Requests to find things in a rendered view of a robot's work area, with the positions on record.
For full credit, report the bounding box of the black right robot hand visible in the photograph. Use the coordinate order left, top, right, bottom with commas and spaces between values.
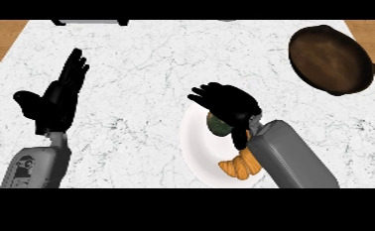
186, 81, 264, 152

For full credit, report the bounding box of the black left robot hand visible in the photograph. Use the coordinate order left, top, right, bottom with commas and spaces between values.
12, 47, 92, 136

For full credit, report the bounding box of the green and orange squash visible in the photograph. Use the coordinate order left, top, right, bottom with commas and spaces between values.
205, 111, 264, 181

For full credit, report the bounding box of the white round plate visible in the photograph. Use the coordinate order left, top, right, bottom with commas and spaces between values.
179, 103, 270, 189

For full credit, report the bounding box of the dark brown round pan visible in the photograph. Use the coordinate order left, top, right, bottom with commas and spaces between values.
287, 24, 375, 97

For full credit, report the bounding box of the pale appliance with black feet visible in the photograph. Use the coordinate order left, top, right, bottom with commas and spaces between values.
50, 19, 130, 27

